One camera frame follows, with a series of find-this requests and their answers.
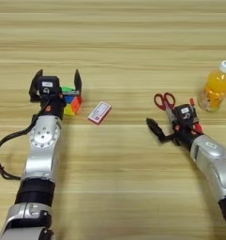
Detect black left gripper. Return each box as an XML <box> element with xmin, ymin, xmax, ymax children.
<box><xmin>28</xmin><ymin>68</ymin><xmax>83</xmax><ymax>121</ymax></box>

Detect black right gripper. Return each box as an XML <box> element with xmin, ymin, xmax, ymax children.
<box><xmin>145</xmin><ymin>106</ymin><xmax>202</xmax><ymax>151</ymax></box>

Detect red handled scissors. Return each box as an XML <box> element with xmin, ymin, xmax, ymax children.
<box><xmin>153</xmin><ymin>92</ymin><xmax>178</xmax><ymax>127</ymax></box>

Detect red and white card box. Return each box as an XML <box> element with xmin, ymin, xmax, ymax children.
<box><xmin>87</xmin><ymin>100</ymin><xmax>113</xmax><ymax>126</ymax></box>

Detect orange juice bottle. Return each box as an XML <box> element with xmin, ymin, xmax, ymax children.
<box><xmin>197</xmin><ymin>60</ymin><xmax>226</xmax><ymax>113</ymax></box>

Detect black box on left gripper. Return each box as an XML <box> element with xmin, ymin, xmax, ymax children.
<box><xmin>36</xmin><ymin>75</ymin><xmax>61</xmax><ymax>96</ymax></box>

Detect multicolour puzzle cube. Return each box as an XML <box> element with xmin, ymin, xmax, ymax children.
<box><xmin>61</xmin><ymin>86</ymin><xmax>83</xmax><ymax>117</ymax></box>

